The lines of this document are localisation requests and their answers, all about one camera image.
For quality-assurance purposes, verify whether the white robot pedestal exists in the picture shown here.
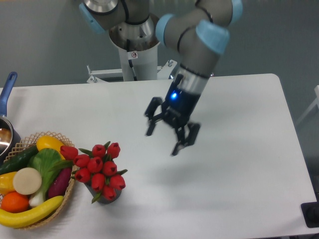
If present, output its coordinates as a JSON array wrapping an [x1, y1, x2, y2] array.
[[86, 13, 215, 84]]

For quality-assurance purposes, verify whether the green bok choy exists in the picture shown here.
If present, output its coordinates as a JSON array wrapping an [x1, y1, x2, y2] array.
[[28, 148, 62, 208]]

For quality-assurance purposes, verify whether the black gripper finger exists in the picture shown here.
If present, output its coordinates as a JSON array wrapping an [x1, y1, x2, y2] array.
[[144, 97, 163, 136], [171, 122, 201, 156]]

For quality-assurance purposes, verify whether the black device at edge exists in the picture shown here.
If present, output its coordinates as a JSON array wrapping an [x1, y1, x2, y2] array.
[[301, 202, 319, 228]]

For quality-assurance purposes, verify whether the yellow banana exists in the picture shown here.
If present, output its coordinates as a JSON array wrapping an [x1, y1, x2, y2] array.
[[0, 196, 64, 229]]

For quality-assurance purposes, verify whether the purple sweet potato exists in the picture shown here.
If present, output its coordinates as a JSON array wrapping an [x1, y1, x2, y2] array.
[[47, 167, 72, 199]]

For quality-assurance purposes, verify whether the beige round slice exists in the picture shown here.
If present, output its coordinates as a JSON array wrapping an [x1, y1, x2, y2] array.
[[13, 167, 42, 195]]

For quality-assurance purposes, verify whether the yellow bell pepper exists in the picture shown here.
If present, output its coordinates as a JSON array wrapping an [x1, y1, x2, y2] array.
[[0, 171, 17, 195]]

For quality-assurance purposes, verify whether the dark grey ribbed vase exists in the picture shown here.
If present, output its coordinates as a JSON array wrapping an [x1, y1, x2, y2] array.
[[84, 181, 122, 205]]

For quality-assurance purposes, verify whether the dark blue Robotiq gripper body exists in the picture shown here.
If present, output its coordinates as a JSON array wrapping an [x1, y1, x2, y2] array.
[[161, 84, 200, 128]]

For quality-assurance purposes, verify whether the yellow squash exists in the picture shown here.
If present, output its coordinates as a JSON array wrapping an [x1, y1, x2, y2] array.
[[36, 135, 65, 159]]

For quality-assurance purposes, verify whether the orange fruit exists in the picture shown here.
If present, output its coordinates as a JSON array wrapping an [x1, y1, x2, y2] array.
[[0, 192, 29, 213]]

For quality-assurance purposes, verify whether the blue handled saucepan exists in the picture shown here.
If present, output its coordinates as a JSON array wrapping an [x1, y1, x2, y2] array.
[[0, 72, 21, 165]]

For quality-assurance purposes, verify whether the green cucumber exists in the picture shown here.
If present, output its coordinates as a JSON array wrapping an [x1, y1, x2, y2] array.
[[0, 145, 38, 175]]

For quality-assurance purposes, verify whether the woven wicker basket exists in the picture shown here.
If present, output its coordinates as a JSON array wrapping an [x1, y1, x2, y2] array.
[[5, 131, 75, 230]]

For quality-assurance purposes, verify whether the red tulip bouquet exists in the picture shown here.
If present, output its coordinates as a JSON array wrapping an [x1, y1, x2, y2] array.
[[51, 141, 127, 204]]

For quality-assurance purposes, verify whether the white frame at right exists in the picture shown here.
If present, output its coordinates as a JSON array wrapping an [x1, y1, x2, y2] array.
[[297, 85, 319, 124]]

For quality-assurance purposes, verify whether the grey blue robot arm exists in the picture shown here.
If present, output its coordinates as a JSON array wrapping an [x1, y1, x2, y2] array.
[[79, 0, 243, 155]]

